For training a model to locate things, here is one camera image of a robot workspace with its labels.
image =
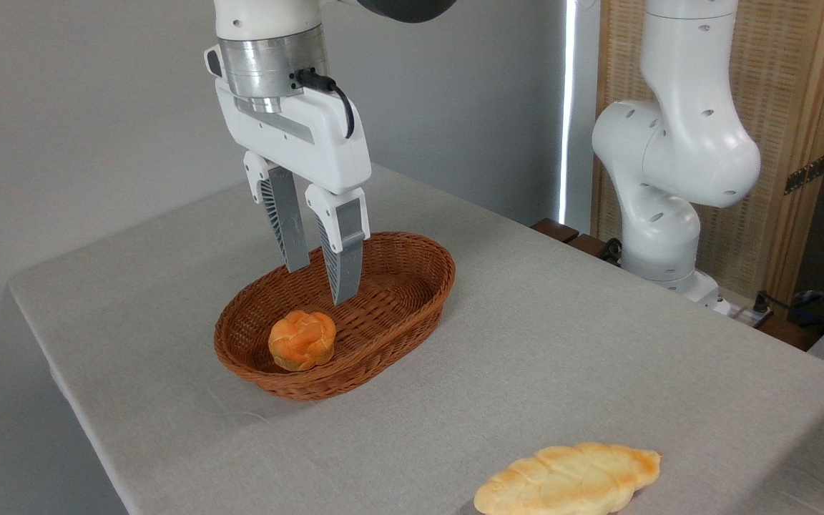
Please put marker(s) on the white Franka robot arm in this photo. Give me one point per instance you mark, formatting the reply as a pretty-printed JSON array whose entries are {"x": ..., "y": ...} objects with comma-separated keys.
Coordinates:
[{"x": 684, "y": 143}]

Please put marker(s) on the dark wooden base board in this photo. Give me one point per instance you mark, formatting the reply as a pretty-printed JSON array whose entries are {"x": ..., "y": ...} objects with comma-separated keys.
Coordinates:
[{"x": 569, "y": 236}]

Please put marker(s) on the metal screen hinge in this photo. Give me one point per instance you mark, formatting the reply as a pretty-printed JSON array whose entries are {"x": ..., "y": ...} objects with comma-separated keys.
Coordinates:
[{"x": 805, "y": 174}]

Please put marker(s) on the black power plug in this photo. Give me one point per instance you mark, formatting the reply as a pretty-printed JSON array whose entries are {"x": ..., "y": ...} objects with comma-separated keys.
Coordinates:
[{"x": 761, "y": 302}]

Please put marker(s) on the brown oval wicker basket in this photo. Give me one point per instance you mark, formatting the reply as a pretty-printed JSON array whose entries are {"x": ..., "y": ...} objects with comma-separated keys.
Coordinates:
[{"x": 398, "y": 315}]

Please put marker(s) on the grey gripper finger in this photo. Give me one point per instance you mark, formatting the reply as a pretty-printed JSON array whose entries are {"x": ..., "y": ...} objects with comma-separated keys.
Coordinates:
[
  {"x": 344, "y": 243},
  {"x": 285, "y": 214}
]

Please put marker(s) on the round orange bread roll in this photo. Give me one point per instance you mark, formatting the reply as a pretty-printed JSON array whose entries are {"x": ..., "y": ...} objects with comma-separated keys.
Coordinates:
[{"x": 302, "y": 340}]

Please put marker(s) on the long braided pale bread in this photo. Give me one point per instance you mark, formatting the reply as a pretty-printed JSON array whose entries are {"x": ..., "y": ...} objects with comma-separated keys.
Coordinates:
[{"x": 569, "y": 479}]

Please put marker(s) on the grey tablecloth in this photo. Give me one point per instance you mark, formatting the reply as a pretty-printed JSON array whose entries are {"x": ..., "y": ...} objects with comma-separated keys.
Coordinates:
[{"x": 562, "y": 357}]

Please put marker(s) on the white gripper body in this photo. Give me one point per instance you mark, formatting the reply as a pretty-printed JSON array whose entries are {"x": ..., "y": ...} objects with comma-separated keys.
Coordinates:
[{"x": 312, "y": 143}]

